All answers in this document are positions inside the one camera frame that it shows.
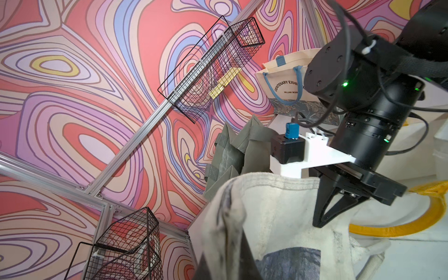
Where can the black wire basket left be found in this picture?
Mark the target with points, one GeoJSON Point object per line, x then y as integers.
{"type": "Point", "coordinates": [129, 249]}

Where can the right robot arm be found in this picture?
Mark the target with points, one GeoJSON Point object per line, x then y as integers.
{"type": "Point", "coordinates": [377, 84]}

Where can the black wire basket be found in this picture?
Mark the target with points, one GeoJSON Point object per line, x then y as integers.
{"type": "Point", "coordinates": [198, 61]}
{"type": "Point", "coordinates": [129, 249]}

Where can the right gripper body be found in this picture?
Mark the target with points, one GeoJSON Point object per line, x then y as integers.
{"type": "Point", "coordinates": [349, 178]}

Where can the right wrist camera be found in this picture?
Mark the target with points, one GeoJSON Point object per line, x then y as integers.
{"type": "Point", "coordinates": [292, 153]}

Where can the yellow sticky notes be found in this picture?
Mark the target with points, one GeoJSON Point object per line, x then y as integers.
{"type": "Point", "coordinates": [223, 82]}

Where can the cream canvas tote bag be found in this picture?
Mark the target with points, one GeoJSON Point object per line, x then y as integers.
{"type": "Point", "coordinates": [259, 227]}

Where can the black wire basket back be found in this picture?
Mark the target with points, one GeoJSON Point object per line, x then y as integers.
{"type": "Point", "coordinates": [198, 61]}

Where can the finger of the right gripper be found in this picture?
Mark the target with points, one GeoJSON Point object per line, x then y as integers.
{"type": "Point", "coordinates": [336, 195]}

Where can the beige bag blue handles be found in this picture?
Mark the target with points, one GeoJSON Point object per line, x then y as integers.
{"type": "Point", "coordinates": [282, 82]}

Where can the white bag yellow handles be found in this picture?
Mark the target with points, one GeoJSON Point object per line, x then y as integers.
{"type": "Point", "coordinates": [425, 172]}

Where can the olive green fabric bag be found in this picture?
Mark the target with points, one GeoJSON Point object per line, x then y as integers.
{"type": "Point", "coordinates": [238, 154]}

